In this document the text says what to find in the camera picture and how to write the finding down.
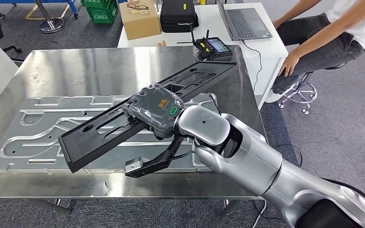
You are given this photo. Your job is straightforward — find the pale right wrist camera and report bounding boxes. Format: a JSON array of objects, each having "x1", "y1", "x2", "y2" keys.
[{"x1": 125, "y1": 157, "x2": 144, "y2": 175}]

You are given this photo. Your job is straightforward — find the black camera cable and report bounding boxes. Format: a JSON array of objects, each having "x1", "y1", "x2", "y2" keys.
[{"x1": 170, "y1": 151, "x2": 196, "y2": 161}]

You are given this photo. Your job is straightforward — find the black camera bracket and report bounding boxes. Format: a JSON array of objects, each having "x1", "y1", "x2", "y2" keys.
[{"x1": 125, "y1": 133, "x2": 191, "y2": 179}]

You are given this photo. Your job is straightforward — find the black plastic panel part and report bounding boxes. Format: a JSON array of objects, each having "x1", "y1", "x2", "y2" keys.
[{"x1": 58, "y1": 60, "x2": 237, "y2": 174}]

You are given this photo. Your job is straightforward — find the grey laptop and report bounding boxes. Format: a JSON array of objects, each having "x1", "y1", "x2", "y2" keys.
[{"x1": 215, "y1": 0, "x2": 273, "y2": 41}]

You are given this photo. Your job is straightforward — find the steel workbench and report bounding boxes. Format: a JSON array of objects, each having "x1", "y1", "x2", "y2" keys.
[{"x1": 0, "y1": 45, "x2": 267, "y2": 216}]

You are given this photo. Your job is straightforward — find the green plastic crate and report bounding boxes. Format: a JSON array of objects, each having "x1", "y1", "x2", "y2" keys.
[
  {"x1": 85, "y1": 1, "x2": 119, "y2": 25},
  {"x1": 81, "y1": 0, "x2": 112, "y2": 9}
]

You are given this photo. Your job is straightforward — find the black carrying case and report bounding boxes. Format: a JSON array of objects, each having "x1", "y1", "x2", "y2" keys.
[{"x1": 160, "y1": 0, "x2": 200, "y2": 34}]

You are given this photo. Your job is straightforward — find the blue metal shelf rack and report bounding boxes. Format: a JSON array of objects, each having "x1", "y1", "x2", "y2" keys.
[{"x1": 0, "y1": 0, "x2": 79, "y2": 19}]

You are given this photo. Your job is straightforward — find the stamped grey metal panel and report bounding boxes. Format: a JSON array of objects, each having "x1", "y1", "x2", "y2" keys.
[{"x1": 0, "y1": 93, "x2": 221, "y2": 174}]

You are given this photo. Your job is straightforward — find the white desk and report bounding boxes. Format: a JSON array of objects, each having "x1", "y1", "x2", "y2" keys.
[{"x1": 117, "y1": 2, "x2": 288, "y2": 109}]

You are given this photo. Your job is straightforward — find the black remote controller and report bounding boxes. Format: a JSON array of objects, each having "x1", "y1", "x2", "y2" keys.
[{"x1": 176, "y1": 22, "x2": 233, "y2": 62}]

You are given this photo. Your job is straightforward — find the black laptop cable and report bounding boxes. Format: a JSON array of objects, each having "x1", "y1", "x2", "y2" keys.
[{"x1": 241, "y1": 39, "x2": 263, "y2": 92}]

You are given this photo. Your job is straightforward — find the person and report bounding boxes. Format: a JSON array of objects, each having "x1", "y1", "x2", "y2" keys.
[{"x1": 264, "y1": 0, "x2": 365, "y2": 104}]

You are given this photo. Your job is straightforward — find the cardboard box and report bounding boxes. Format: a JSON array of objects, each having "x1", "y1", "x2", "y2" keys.
[{"x1": 119, "y1": 0, "x2": 162, "y2": 41}]

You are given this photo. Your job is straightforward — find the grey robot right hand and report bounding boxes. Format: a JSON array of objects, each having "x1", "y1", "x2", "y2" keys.
[{"x1": 123, "y1": 83, "x2": 186, "y2": 139}]

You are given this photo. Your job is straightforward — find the chrome stanchion post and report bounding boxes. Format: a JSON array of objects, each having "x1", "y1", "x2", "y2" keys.
[{"x1": 34, "y1": 0, "x2": 65, "y2": 34}]

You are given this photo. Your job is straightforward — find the chrome swivel stool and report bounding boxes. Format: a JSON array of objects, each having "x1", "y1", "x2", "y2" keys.
[{"x1": 277, "y1": 63, "x2": 347, "y2": 115}]

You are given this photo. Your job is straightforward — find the white floor cable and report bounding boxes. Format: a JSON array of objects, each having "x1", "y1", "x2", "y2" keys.
[{"x1": 251, "y1": 199, "x2": 268, "y2": 228}]

